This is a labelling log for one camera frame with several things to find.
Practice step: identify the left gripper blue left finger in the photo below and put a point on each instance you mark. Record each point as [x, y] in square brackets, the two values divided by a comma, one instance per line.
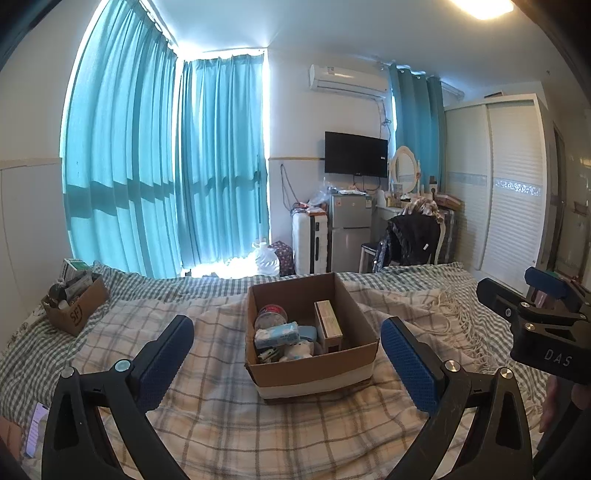
[76, 445]

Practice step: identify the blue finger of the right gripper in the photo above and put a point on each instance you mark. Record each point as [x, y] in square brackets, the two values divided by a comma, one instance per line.
[547, 276]
[503, 301]

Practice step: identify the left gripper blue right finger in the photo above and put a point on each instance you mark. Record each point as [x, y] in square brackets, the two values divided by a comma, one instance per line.
[498, 443]

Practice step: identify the brown printed medicine box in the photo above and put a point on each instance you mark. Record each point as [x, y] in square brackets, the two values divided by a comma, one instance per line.
[329, 331]

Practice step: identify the white plush toy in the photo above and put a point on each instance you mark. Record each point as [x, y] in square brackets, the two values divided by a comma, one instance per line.
[302, 350]

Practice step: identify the blue white tissue pack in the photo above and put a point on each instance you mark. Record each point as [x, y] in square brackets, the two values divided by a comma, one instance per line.
[276, 336]

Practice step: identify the clear jar blue red label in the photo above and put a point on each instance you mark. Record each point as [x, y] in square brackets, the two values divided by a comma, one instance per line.
[270, 316]

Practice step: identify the chair with black jacket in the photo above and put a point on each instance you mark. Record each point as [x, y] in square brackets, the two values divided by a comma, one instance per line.
[409, 240]

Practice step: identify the green checked bed sheet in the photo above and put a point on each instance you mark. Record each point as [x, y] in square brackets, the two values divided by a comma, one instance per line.
[184, 283]

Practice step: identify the plaid beige blanket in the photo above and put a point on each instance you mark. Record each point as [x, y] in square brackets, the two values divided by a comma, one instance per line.
[277, 415]

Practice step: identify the white louvered wardrobe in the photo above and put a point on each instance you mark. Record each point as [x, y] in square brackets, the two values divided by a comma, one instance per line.
[497, 166]

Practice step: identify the small cardboard box with clutter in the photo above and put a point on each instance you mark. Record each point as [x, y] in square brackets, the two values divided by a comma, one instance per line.
[73, 318]

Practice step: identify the white dressing table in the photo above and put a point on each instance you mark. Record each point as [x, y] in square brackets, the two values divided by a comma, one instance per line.
[382, 215]

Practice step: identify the oval white vanity mirror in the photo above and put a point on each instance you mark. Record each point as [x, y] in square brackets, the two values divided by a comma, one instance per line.
[404, 171]

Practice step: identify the silver mini fridge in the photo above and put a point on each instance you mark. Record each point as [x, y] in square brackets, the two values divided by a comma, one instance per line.
[350, 220]

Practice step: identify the open brown cardboard box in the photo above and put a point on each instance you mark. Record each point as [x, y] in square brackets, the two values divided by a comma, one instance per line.
[322, 373]

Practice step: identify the white suitcase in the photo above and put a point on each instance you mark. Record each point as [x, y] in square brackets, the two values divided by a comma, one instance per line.
[309, 241]

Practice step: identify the narrow teal curtain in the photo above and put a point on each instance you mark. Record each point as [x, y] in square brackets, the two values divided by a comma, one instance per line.
[421, 121]

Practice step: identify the dark patterned bag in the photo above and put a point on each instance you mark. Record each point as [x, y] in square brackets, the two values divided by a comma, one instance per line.
[285, 254]

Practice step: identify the large clear water bottle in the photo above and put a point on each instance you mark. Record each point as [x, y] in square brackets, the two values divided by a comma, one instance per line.
[266, 261]

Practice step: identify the large teal window curtain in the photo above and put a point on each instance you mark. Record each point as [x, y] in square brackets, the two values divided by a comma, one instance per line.
[164, 162]

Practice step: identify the black wall television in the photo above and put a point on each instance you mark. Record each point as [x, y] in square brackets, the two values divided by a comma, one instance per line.
[356, 155]

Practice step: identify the white wall air conditioner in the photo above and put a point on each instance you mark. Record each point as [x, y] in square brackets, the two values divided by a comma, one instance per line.
[345, 81]

